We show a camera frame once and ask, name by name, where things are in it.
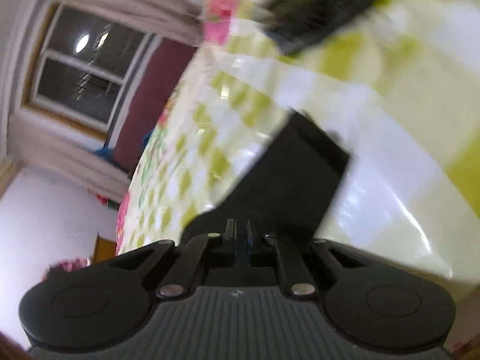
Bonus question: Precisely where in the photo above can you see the black pants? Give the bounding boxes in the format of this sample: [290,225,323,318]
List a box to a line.
[181,111,350,244]

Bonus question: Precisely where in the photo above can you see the wooden tv cabinet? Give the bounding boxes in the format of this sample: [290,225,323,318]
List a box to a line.
[91,234,116,264]

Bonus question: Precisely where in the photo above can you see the red green hanging decoration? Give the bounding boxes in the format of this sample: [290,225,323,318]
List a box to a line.
[95,193,120,211]

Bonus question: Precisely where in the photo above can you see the blue cloth by window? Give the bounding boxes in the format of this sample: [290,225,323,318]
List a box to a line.
[94,147,119,167]

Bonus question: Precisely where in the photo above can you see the pink floral cloth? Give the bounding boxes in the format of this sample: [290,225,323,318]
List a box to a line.
[43,258,91,280]

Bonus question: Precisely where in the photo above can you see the maroon sofa cover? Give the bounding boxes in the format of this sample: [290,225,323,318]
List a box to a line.
[113,38,197,172]

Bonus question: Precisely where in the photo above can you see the left beige curtain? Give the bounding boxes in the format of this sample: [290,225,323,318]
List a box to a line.
[8,114,130,203]

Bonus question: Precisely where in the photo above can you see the beige curtain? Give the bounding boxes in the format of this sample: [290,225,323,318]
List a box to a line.
[8,114,130,203]
[52,0,203,47]

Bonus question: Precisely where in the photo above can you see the green checkered bed sheet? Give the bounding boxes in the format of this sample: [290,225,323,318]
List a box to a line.
[114,0,480,290]

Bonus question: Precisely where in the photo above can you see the window with metal grille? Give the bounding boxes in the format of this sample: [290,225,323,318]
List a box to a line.
[23,3,152,137]

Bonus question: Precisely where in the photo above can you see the stack of folded clothes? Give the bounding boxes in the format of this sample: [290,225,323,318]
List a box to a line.
[250,0,377,55]

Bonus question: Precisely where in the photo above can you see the right beige curtain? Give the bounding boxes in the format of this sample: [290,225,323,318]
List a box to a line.
[52,0,203,47]

